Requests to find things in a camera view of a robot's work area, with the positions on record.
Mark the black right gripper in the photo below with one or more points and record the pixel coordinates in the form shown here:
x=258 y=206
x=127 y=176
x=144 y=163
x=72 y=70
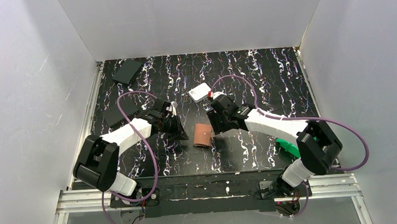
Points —
x=217 y=116

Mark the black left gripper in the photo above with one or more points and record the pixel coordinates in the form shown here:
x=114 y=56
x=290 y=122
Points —
x=171 y=122

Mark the tan leather card holder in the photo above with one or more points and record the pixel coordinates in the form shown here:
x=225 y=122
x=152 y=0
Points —
x=202 y=135

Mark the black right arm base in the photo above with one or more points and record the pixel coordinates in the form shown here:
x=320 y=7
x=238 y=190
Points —
x=270 y=190

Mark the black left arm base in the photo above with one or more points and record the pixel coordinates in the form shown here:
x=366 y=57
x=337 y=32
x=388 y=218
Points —
x=140 y=192

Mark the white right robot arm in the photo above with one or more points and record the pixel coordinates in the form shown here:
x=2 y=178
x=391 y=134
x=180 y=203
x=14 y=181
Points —
x=317 y=144

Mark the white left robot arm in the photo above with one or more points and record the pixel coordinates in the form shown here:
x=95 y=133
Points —
x=97 y=161

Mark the flat black card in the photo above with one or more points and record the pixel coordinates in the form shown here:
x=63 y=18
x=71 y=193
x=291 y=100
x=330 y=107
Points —
x=113 y=115

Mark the white rectangular box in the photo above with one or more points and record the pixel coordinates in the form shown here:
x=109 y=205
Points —
x=200 y=92

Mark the black rectangular box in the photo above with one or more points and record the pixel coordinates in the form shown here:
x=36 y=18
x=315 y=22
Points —
x=127 y=72

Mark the green plastic bin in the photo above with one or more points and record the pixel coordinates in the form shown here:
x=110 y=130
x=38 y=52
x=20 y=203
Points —
x=288 y=147

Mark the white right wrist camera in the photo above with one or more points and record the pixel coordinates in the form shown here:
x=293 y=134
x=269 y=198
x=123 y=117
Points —
x=213 y=95

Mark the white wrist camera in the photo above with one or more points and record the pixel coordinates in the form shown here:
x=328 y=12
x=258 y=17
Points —
x=213 y=95
x=171 y=109

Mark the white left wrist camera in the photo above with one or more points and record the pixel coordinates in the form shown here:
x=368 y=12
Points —
x=171 y=109

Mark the aluminium frame rail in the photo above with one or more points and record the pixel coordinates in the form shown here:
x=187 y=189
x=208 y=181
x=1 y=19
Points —
x=213 y=195

